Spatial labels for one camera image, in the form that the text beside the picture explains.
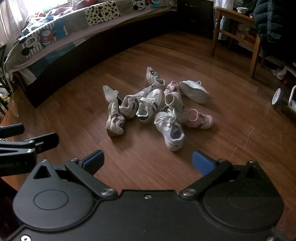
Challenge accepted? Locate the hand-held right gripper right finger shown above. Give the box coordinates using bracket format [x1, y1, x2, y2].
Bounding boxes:
[179, 150, 270, 198]

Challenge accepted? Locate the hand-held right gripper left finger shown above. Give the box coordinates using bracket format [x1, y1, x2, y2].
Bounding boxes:
[28, 149, 117, 198]

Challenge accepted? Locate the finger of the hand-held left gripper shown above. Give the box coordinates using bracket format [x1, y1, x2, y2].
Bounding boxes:
[0, 133, 60, 160]
[0, 124, 25, 139]

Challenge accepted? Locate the dark wooden bed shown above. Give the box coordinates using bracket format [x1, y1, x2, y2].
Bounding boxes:
[5, 0, 179, 109]

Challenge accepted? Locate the white wheeled scooter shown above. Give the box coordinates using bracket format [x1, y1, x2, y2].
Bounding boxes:
[272, 85, 296, 109]

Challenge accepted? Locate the pale curtain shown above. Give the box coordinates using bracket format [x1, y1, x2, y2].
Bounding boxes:
[0, 0, 35, 41]

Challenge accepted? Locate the white plastic toy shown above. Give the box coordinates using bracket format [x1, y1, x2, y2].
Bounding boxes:
[271, 68, 288, 80]

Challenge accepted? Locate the dark cabinet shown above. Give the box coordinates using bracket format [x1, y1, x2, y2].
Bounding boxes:
[177, 0, 214, 39]

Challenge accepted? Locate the pale blue hanging cloth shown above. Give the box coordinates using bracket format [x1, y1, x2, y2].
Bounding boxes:
[215, 0, 235, 41]

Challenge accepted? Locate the dark puffer jacket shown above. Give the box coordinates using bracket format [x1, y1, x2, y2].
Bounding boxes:
[253, 0, 296, 44]

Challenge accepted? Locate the dark frame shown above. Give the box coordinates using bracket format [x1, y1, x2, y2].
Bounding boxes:
[0, 44, 11, 93]

